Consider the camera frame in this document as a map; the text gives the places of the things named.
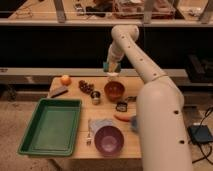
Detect wooden table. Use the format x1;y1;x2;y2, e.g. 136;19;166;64
46;76;145;160

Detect purple bowl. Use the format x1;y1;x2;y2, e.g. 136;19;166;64
94;126;124;157

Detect small metal cup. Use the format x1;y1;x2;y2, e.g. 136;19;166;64
90;91;101;105

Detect teal sponge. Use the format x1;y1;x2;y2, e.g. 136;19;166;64
102;61;122;74

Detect orange bowl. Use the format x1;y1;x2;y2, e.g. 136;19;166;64
104;81;125;102

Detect blue small cup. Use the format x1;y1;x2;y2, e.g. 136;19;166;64
130;115;138;133

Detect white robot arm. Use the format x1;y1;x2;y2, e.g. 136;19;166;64
107;25;193;171

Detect black small container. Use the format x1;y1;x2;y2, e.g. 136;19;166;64
116;102;128;112

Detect black power adapter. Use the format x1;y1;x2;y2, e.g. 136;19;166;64
187;125;213;144

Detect metal fork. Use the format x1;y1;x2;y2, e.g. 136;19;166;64
86;119;92;145

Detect black handled knife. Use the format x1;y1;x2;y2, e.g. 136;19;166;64
126;96;137;102

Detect white cloth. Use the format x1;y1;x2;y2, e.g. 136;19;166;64
89;119;114;135

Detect orange fruit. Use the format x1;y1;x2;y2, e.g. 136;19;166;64
60;75;71;86

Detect green plastic tray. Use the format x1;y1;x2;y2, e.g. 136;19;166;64
18;98;82;157

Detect orange carrot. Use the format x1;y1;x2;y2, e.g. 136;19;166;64
114;114;131;122

